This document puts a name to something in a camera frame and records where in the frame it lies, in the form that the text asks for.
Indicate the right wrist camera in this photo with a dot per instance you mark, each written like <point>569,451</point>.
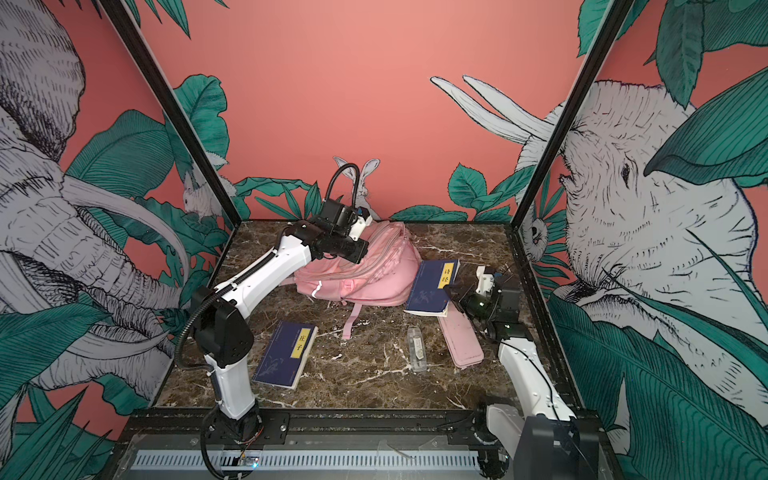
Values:
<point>485,281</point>

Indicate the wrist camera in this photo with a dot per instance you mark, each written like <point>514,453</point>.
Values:
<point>485,281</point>
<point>342,220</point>

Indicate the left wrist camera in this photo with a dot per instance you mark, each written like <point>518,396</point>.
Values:
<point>342,220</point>

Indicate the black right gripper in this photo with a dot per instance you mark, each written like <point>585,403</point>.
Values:
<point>467,300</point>

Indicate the black corner frame post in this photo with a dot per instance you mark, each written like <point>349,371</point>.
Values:
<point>124,24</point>
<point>612,22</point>

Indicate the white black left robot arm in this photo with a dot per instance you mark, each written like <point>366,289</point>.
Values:
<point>217,338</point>

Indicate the clear plastic small case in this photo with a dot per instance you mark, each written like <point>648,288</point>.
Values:
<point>417,351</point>

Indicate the black right corner frame post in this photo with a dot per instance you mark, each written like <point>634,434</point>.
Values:
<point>612,22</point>

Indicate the white perforated cable tray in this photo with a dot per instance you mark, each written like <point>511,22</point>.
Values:
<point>288,460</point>

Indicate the black left corner frame post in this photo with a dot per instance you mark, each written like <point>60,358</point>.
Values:
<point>124,24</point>

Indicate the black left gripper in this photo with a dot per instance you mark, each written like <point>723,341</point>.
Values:
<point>361,251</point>

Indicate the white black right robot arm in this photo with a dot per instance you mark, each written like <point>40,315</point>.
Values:
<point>546,440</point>

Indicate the pink pencil case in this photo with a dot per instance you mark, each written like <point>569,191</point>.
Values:
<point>461,340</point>

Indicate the dark blue book yellow label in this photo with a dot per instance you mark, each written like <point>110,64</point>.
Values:
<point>428,296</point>

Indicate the pink student backpack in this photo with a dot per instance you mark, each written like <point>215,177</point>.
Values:
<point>383,278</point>

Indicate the dark blue book left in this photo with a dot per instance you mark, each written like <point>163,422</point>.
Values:
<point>286,355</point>

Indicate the black front mounting rail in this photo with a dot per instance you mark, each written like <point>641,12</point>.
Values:
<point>271,426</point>

